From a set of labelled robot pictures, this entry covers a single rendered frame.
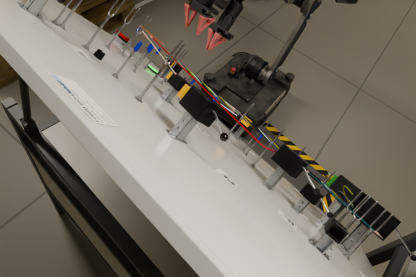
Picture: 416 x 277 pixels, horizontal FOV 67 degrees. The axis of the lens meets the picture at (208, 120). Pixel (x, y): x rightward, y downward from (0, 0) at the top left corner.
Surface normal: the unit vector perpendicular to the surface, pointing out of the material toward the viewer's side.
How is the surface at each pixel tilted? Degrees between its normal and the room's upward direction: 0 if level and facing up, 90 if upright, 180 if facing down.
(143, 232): 0
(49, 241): 0
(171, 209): 49
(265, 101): 0
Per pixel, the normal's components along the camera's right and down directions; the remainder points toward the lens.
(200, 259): -0.30, -0.11
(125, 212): 0.18, -0.59
